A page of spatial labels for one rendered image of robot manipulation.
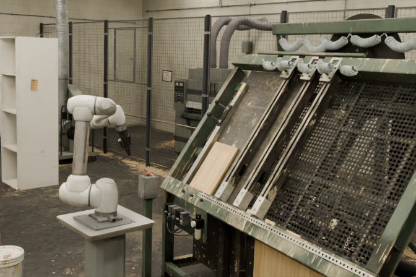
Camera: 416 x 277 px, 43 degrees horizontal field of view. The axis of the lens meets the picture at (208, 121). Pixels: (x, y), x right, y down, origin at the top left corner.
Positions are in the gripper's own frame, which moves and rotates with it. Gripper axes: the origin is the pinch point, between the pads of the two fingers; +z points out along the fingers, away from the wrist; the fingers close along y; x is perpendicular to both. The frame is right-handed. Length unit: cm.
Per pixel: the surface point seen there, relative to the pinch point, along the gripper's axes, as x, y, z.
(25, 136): 311, 67, 63
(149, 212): -26, -16, 43
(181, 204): -57, -8, 33
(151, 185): -29.3, -8.6, 20.7
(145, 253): -26, -30, 74
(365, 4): 48, 556, 26
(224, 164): -86, 19, 6
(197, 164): -56, 21, 12
